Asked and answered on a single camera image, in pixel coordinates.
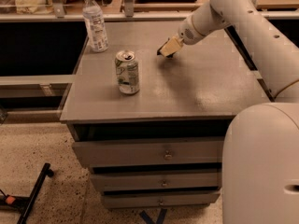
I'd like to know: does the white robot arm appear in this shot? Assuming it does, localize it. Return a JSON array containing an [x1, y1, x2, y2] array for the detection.
[[158, 0, 299, 224]]

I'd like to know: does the clear plastic water bottle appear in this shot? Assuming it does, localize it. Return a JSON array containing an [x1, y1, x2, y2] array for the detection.
[[83, 0, 108, 52]]

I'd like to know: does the green white soda can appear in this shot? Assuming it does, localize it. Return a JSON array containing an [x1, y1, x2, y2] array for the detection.
[[115, 50, 139, 94]]

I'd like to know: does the grey drawer cabinet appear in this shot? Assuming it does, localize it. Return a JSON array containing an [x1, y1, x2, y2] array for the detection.
[[61, 21, 268, 198]]

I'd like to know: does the top grey drawer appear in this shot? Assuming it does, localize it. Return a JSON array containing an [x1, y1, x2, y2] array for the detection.
[[73, 137, 224, 167]]

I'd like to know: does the grey drawer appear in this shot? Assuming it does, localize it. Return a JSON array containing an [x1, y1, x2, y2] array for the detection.
[[101, 190, 220, 209], [73, 137, 224, 167], [91, 172, 221, 192]]

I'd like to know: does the middle grey drawer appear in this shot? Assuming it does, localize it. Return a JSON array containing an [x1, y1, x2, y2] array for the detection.
[[91, 172, 221, 192]]

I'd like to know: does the bottom grey drawer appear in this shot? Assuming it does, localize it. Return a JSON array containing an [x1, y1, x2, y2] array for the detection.
[[101, 190, 220, 209]]

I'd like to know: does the black stand with orange clip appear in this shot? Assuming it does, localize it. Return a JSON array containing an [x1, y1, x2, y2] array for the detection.
[[0, 163, 54, 224]]

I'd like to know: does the metal shelf frame rail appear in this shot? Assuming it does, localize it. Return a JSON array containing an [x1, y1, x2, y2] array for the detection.
[[0, 10, 299, 24]]

